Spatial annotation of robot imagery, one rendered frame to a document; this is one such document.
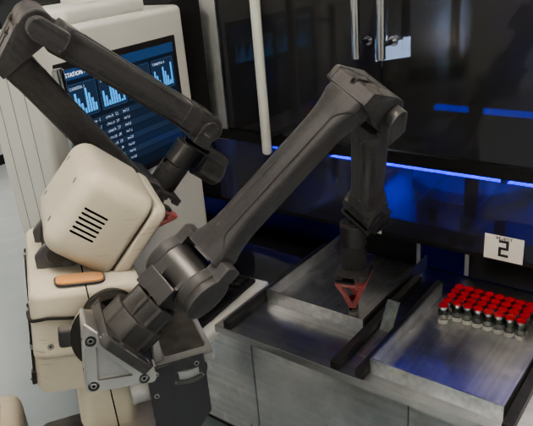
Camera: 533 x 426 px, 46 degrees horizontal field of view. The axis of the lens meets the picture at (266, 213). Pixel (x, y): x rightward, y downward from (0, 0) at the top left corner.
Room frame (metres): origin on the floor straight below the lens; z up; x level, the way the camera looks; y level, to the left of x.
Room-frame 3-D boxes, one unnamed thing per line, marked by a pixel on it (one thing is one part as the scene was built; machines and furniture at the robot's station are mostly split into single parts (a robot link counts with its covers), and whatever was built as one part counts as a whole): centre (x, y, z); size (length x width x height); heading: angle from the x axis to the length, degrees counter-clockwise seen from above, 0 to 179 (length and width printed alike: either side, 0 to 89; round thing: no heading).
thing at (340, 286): (1.21, -0.18, 0.96); 0.07 x 0.07 x 0.09; 66
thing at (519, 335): (1.13, -0.44, 0.91); 0.18 x 0.02 x 0.05; 51
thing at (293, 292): (1.36, -0.19, 0.90); 0.34 x 0.26 x 0.04; 141
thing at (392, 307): (1.12, -0.22, 0.91); 0.14 x 0.03 x 0.06; 141
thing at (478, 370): (1.06, -0.39, 0.90); 0.34 x 0.26 x 0.04; 141
